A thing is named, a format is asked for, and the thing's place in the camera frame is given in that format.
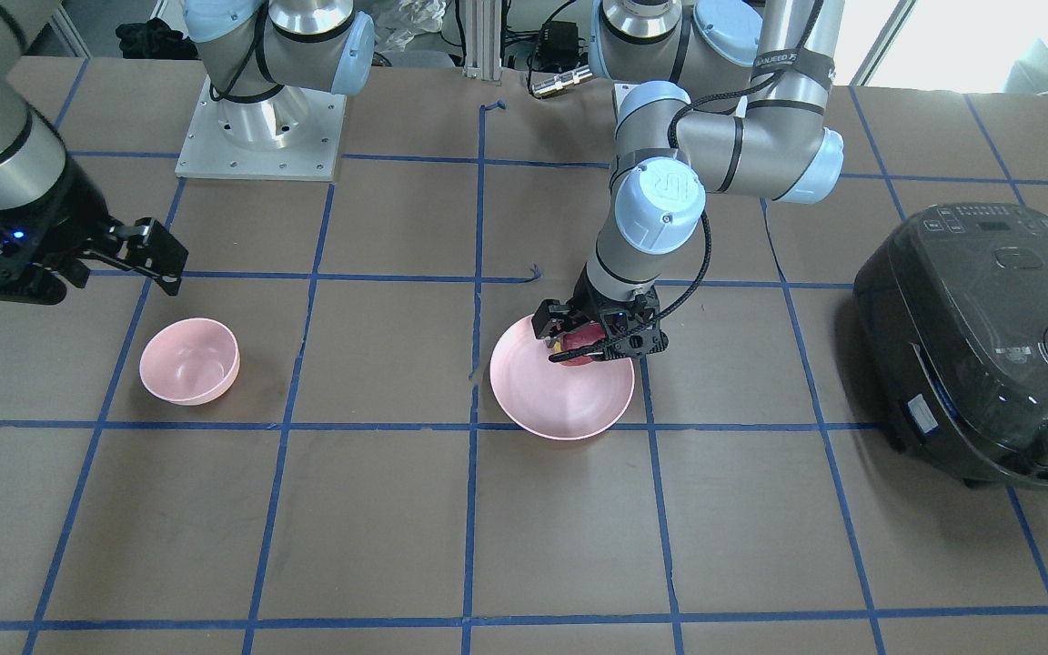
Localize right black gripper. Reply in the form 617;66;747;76
0;173;188;304

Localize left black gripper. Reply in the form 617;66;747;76
531;272;669;365

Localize red apple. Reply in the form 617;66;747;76
550;322;606;368

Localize pink bowl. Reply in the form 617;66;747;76
138;316;241;406

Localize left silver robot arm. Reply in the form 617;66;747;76
532;1;844;366

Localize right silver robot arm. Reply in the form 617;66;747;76
0;1;375;306

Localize pink plate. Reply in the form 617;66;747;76
489;314;636;440

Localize black rice cooker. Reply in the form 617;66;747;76
853;203;1048;492

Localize aluminium frame post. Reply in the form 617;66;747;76
457;0;503;86

